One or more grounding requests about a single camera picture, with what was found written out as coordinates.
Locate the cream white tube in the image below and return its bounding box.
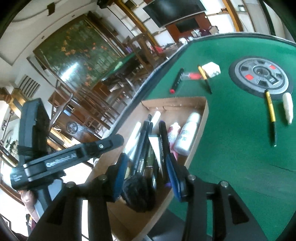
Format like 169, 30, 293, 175
282, 93, 294, 126

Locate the red-handled small tool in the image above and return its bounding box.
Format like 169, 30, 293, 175
183, 72, 201, 80

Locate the wooden wall shelf unit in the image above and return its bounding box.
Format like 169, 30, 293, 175
113, 0, 245, 47

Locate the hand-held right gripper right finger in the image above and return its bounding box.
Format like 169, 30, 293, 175
165, 154, 269, 241

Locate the green background table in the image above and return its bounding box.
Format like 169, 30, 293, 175
102, 53, 139, 81

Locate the olive green tube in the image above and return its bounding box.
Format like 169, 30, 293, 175
143, 139, 160, 188

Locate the small white box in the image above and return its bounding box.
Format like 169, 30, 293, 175
202, 62, 221, 77

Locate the small dark wall screen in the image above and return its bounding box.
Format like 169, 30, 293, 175
176, 17, 198, 33

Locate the cardboard box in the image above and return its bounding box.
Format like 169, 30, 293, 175
91, 97, 209, 241

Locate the black wall television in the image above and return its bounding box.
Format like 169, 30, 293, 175
142, 0, 207, 28

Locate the black fluffy brush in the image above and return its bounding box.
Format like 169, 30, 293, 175
121, 175, 156, 212

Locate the white plastic bottle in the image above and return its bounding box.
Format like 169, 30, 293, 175
174, 112, 201, 156

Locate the red and white bottle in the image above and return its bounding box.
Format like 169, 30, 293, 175
168, 122, 182, 161

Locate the yellow and black pen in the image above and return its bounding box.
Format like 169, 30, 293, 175
198, 65, 213, 94

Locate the gold and black pen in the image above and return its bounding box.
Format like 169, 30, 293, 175
265, 90, 277, 147

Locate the slatted wall vent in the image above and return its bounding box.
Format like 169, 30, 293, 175
18, 75, 41, 96

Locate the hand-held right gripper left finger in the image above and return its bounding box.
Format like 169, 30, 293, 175
28, 153, 129, 241

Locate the person's left hand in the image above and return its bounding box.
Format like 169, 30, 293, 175
20, 190, 43, 222

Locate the round grey table centre panel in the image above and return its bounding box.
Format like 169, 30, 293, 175
229, 57, 295, 100

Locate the black marker with red cap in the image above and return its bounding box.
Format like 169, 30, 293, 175
170, 68, 184, 94

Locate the large green floral painting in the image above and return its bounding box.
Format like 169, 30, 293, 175
32, 20, 122, 91

